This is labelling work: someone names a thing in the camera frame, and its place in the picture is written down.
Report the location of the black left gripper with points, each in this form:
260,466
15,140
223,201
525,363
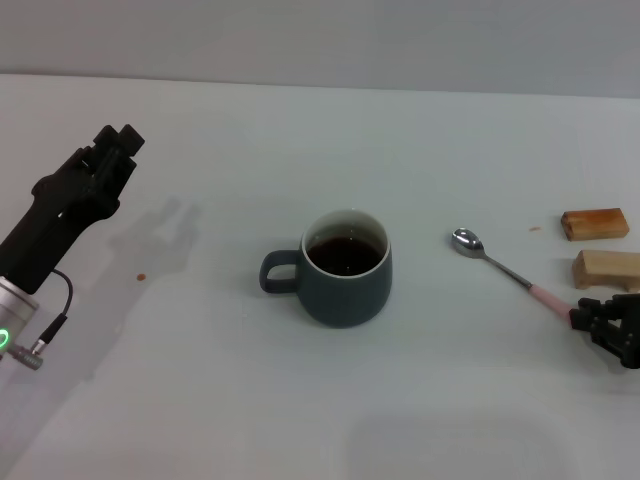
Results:
50,220

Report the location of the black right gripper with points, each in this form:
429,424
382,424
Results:
634,340

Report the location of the dark grey ceramic coffee cup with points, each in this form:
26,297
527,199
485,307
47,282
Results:
345,300

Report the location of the plain light wooden block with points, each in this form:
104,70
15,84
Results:
600,267

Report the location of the stained wooden block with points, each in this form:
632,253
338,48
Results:
595,225

